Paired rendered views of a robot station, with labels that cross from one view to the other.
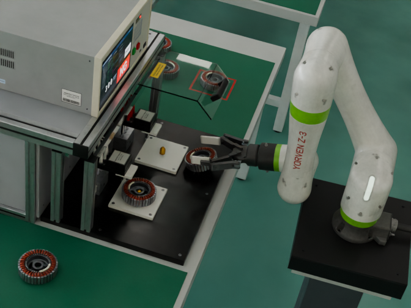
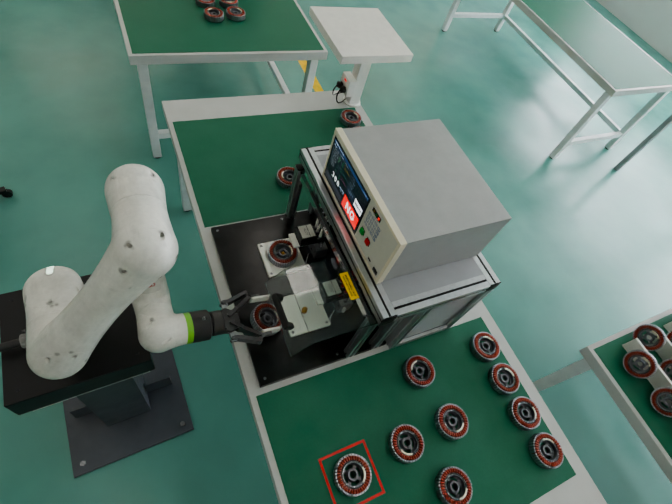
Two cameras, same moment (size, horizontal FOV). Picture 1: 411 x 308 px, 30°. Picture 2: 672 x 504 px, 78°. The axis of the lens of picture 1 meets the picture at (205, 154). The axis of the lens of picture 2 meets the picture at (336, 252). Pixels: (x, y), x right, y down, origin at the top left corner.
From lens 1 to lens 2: 2.56 m
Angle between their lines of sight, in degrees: 77
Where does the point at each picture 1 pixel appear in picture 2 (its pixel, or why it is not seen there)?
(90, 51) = (351, 133)
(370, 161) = (57, 293)
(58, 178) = not seen: hidden behind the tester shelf
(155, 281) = (220, 210)
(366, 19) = not seen: outside the picture
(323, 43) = (141, 205)
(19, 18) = (426, 138)
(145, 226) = (257, 238)
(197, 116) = (322, 400)
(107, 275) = (250, 197)
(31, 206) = not seen: hidden behind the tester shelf
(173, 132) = (319, 349)
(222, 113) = (305, 428)
